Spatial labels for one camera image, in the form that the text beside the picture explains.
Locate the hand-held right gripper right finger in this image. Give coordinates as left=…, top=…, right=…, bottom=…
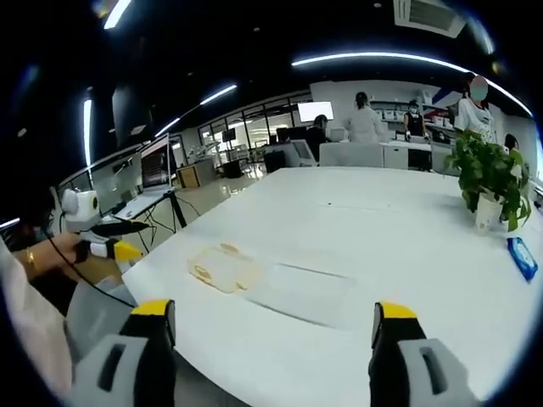
left=367, top=300, right=484, bottom=407

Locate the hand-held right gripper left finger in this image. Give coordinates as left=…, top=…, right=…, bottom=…
left=74, top=298, right=177, bottom=407

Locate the person's left hand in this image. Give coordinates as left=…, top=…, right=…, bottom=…
left=36, top=232, right=86, bottom=272

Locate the white side desk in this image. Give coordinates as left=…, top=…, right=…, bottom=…
left=112, top=188, right=190, bottom=243

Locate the grey chair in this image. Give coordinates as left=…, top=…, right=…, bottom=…
left=65, top=277, right=139, bottom=365

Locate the ceiling light strip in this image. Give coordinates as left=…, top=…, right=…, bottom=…
left=199, top=83, right=238, bottom=106
left=153, top=116, right=182, bottom=137
left=103, top=0, right=132, bottom=30
left=82, top=98, right=93, bottom=167

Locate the cardboard box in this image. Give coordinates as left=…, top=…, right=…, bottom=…
left=176, top=165, right=201, bottom=190

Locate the person's white clothing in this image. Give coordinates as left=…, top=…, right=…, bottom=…
left=0, top=235, right=76, bottom=402

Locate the blue wet wipes packet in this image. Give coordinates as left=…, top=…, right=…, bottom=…
left=506, top=236, right=540, bottom=283

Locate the white plant pot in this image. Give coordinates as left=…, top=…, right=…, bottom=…
left=473, top=192, right=506, bottom=237

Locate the green potted plant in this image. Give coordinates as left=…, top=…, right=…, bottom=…
left=443, top=130, right=534, bottom=233

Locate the white counter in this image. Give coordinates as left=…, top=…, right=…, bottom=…
left=317, top=139, right=434, bottom=171

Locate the long curved ceiling light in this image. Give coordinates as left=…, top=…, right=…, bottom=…
left=291, top=51, right=534, bottom=116

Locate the ceiling air vent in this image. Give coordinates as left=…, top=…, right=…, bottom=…
left=393, top=0, right=467, bottom=37

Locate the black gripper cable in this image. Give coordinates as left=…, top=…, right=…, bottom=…
left=47, top=236, right=139, bottom=309

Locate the bright white wall screen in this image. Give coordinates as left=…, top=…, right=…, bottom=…
left=297, top=101, right=334, bottom=124

